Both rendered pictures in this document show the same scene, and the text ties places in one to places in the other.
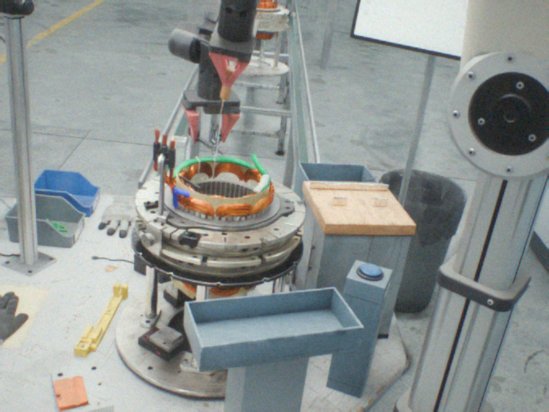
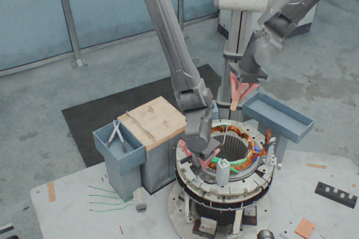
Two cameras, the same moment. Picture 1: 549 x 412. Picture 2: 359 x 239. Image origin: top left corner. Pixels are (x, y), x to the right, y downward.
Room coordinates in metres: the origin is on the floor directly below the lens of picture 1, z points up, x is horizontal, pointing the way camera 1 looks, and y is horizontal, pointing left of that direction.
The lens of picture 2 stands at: (1.58, 0.83, 2.09)
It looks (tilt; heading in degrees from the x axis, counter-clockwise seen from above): 43 degrees down; 245
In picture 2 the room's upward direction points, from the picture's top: straight up
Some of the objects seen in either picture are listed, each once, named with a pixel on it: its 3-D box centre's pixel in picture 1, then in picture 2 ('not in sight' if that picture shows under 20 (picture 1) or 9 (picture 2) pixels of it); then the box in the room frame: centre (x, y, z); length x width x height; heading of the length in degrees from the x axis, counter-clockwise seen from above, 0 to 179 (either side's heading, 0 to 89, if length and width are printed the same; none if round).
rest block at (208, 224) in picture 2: (182, 281); (208, 223); (1.18, 0.18, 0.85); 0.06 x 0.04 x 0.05; 137
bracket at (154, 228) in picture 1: (156, 237); (272, 165); (0.96, 0.20, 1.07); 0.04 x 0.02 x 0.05; 53
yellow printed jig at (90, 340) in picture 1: (103, 317); not in sight; (1.08, 0.33, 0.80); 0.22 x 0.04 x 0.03; 176
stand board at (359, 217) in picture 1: (356, 207); (154, 122); (1.23, -0.17, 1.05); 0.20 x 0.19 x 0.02; 13
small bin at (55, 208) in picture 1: (46, 220); not in sight; (1.42, 0.57, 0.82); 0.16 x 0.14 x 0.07; 93
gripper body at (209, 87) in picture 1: (212, 86); (200, 134); (1.21, 0.15, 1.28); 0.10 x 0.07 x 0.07; 112
